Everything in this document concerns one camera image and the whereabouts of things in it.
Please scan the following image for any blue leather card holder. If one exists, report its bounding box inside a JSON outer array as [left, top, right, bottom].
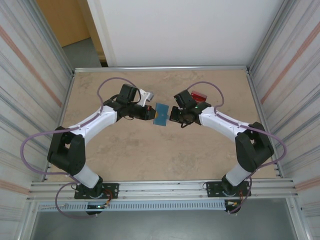
[[152, 102, 171, 127]]

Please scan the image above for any red card stack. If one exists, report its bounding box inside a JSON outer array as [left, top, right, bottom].
[[190, 91, 210, 104]]

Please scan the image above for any orange wooden door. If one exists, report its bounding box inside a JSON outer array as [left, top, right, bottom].
[[35, 0, 93, 48]]

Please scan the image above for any aluminium frame rail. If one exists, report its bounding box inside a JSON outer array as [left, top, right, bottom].
[[44, 71, 76, 182], [73, 65, 252, 74], [28, 177, 300, 201], [246, 71, 282, 179]]

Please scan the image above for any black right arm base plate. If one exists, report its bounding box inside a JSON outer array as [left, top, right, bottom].
[[205, 180, 252, 198]]

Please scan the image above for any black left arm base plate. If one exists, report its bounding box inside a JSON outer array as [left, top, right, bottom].
[[74, 183, 120, 200]]

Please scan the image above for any grey slotted cable duct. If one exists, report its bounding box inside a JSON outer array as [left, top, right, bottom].
[[36, 201, 228, 211]]

